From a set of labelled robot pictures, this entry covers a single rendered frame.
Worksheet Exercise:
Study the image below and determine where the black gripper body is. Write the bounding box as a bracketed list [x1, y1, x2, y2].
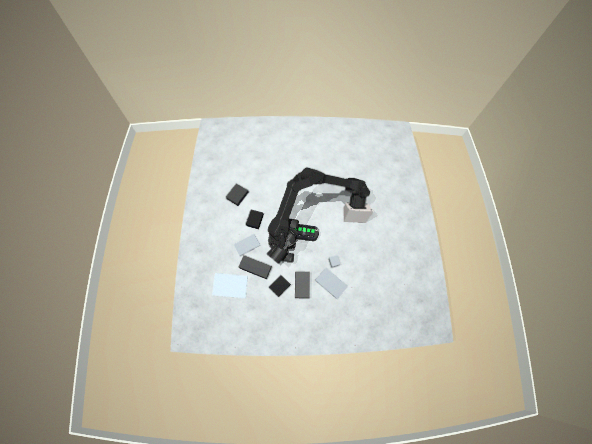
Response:
[282, 218, 299, 262]

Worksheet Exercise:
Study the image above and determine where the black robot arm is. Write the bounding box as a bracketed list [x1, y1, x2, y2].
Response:
[266, 168, 370, 264]

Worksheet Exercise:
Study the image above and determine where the dark grey switch panel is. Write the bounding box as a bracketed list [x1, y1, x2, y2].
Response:
[295, 224, 319, 241]

